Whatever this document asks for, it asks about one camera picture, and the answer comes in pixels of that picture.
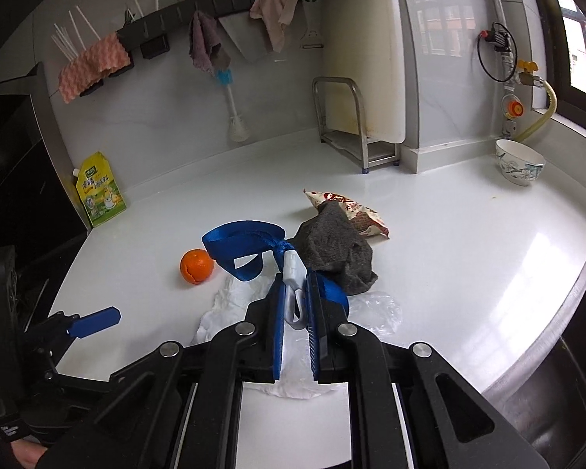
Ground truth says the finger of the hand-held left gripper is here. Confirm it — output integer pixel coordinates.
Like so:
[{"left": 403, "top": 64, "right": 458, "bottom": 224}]
[
  {"left": 41, "top": 369, "right": 115, "bottom": 401},
  {"left": 29, "top": 307, "right": 123, "bottom": 353}
]

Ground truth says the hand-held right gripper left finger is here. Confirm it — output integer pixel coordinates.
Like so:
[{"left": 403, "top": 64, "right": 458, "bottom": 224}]
[{"left": 44, "top": 281, "right": 289, "bottom": 469}]

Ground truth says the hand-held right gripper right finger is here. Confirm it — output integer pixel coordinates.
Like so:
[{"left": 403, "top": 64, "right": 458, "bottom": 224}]
[{"left": 307, "top": 271, "right": 552, "bottom": 469}]

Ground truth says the grey cloth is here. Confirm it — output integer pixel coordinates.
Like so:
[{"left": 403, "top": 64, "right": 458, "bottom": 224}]
[{"left": 287, "top": 201, "right": 379, "bottom": 296}]

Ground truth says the blue strap with white hook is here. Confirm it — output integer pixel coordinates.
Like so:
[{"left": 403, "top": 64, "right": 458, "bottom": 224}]
[{"left": 201, "top": 220, "right": 351, "bottom": 331}]

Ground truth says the orange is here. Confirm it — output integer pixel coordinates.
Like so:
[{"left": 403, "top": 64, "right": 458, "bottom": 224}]
[{"left": 180, "top": 249, "right": 214, "bottom": 285}]

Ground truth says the red and white snack packet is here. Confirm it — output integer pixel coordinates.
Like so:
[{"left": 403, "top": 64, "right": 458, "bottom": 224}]
[{"left": 304, "top": 188, "right": 390, "bottom": 240}]

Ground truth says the person's left hand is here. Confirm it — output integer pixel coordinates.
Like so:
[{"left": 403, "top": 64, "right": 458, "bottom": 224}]
[{"left": 7, "top": 440, "right": 47, "bottom": 469}]

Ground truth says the green yellow detergent pouch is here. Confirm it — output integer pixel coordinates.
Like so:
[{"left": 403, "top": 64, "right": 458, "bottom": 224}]
[{"left": 73, "top": 151, "right": 128, "bottom": 229}]

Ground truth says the black kitchen appliance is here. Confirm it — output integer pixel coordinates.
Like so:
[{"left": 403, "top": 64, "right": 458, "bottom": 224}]
[{"left": 0, "top": 61, "right": 89, "bottom": 304}]

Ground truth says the steel cutting board rack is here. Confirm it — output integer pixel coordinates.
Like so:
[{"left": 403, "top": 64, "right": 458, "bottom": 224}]
[{"left": 313, "top": 76, "right": 400, "bottom": 175}]

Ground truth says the white bottle brush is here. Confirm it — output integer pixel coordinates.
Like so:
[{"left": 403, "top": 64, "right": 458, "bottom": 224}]
[{"left": 214, "top": 69, "right": 250, "bottom": 143}]

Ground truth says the pink wavy cloth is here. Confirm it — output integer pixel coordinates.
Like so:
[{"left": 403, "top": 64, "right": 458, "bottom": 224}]
[{"left": 59, "top": 33, "right": 132, "bottom": 104}]

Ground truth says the black kitchen sink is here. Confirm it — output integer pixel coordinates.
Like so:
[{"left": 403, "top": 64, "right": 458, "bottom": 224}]
[{"left": 483, "top": 239, "right": 586, "bottom": 469}]

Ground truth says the white patterned bowl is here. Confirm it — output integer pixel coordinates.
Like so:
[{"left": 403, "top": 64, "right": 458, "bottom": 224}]
[{"left": 495, "top": 139, "right": 546, "bottom": 187}]

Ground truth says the bundle of white straws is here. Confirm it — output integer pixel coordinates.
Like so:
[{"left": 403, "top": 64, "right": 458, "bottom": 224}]
[{"left": 51, "top": 6, "right": 101, "bottom": 62}]

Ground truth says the white cutting board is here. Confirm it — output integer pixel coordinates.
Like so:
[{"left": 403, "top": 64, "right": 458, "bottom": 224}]
[{"left": 321, "top": 0, "right": 421, "bottom": 143}]

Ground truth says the steel cleaver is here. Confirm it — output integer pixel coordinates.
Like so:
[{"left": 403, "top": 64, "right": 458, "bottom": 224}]
[{"left": 219, "top": 12, "right": 280, "bottom": 64}]

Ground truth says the purple-grey cloth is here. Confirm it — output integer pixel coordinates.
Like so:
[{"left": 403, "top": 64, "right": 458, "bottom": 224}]
[{"left": 189, "top": 10, "right": 232, "bottom": 79}]

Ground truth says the metal peeler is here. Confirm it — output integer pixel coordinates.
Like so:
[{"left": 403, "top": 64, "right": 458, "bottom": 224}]
[{"left": 300, "top": 7, "right": 325, "bottom": 50}]

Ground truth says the orange and white regulator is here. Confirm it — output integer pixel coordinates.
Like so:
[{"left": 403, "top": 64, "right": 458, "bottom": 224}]
[{"left": 500, "top": 93, "right": 524, "bottom": 120}]

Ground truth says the pink towel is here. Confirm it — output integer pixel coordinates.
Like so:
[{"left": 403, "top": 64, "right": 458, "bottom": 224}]
[{"left": 249, "top": 0, "right": 301, "bottom": 54}]

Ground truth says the yellow gas valve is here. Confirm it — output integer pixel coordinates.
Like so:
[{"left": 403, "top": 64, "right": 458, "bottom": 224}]
[{"left": 516, "top": 59, "right": 539, "bottom": 84}]

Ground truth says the dark framed window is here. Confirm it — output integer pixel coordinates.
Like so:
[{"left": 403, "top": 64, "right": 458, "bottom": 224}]
[{"left": 522, "top": 0, "right": 586, "bottom": 145}]

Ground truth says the yellow gas hose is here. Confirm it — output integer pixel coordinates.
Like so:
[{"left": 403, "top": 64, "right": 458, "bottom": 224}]
[{"left": 515, "top": 78, "right": 558, "bottom": 143}]

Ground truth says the dark wall rack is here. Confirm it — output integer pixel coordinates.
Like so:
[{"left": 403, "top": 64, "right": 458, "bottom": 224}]
[{"left": 114, "top": 0, "right": 316, "bottom": 59}]

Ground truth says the black cable loop with device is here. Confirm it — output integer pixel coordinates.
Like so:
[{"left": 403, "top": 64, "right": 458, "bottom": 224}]
[{"left": 477, "top": 22, "right": 518, "bottom": 83}]

